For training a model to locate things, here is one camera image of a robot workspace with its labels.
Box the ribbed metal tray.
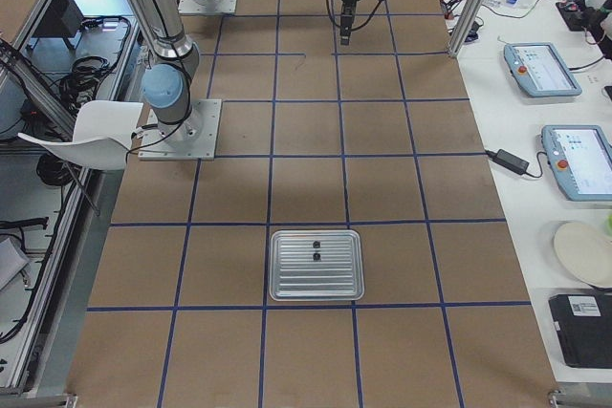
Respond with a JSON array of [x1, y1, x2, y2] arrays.
[[269, 229, 365, 301]]

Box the blue teach pendant far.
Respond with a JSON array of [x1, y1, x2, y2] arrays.
[[503, 42, 582, 97]]

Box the blue teach pendant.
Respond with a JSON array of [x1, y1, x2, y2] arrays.
[[541, 125, 611, 202], [503, 42, 582, 97]]

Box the black power adapter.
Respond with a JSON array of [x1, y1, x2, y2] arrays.
[[486, 149, 529, 176]]

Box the white plastic chair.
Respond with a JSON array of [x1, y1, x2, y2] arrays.
[[18, 100, 143, 170]]

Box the blue teach pendant near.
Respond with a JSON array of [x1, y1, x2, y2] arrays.
[[541, 125, 611, 202]]

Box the cream round plate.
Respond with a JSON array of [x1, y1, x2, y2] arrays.
[[554, 222, 611, 289]]

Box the black flat box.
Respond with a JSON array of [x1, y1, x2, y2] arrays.
[[549, 294, 611, 369]]

